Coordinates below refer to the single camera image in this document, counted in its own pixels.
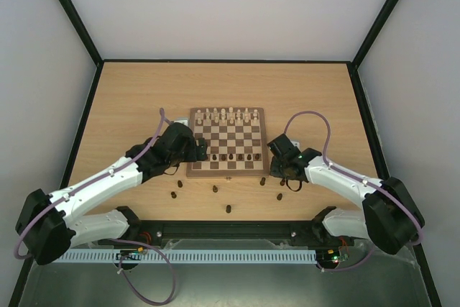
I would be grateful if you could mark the wooden chess board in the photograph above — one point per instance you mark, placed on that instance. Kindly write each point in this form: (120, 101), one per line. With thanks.
(238, 138)

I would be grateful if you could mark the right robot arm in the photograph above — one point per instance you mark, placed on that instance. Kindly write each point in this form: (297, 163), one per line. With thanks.
(388, 215)

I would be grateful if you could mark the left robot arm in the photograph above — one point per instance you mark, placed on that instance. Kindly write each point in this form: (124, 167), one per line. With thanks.
(50, 224)

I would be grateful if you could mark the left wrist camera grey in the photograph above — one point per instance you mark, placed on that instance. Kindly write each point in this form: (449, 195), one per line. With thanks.
(182, 120)

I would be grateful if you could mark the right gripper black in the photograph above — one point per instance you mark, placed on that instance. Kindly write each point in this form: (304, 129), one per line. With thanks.
(279, 169)

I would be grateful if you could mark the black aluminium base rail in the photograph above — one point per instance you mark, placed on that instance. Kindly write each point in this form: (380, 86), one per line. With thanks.
(297, 233)

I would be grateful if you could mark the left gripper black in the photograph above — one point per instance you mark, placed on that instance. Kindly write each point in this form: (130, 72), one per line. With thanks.
(193, 156)

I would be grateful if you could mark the light blue cable duct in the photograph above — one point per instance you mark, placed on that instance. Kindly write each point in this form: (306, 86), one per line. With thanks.
(192, 256)

